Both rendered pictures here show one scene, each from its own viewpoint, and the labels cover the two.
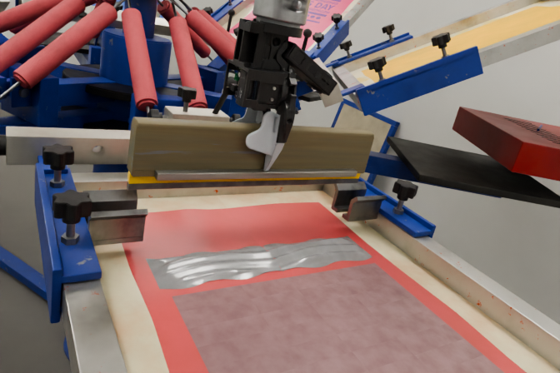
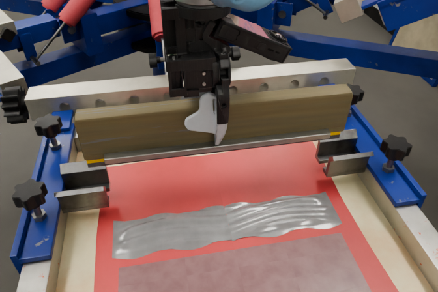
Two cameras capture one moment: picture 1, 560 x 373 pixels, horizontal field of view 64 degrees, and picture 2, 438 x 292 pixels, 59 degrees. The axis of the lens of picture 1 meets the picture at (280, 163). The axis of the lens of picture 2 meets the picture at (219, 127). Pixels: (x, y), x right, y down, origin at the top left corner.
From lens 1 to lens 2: 31 cm
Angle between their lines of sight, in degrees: 28
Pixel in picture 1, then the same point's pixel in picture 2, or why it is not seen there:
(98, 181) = not seen: hidden behind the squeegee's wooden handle
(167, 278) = (120, 247)
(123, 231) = (89, 202)
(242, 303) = (177, 281)
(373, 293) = (320, 277)
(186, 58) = not seen: outside the picture
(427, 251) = (405, 227)
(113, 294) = (73, 262)
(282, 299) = (217, 278)
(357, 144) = (329, 105)
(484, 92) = not seen: outside the picture
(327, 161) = (292, 126)
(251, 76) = (171, 68)
